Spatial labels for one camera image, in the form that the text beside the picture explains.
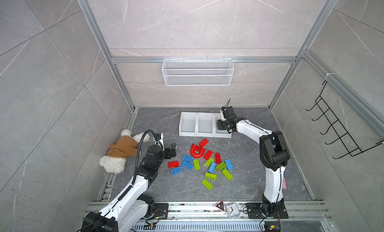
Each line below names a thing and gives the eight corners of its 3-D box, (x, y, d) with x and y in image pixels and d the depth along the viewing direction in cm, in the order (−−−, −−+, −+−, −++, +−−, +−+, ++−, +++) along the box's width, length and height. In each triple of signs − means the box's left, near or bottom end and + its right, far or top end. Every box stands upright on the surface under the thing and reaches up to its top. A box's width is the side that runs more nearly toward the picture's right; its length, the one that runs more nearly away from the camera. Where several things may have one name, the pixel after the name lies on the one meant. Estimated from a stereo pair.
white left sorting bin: (179, 137, 104) (178, 131, 98) (180, 118, 115) (180, 111, 110) (197, 137, 104) (197, 132, 98) (197, 118, 116) (197, 111, 110)
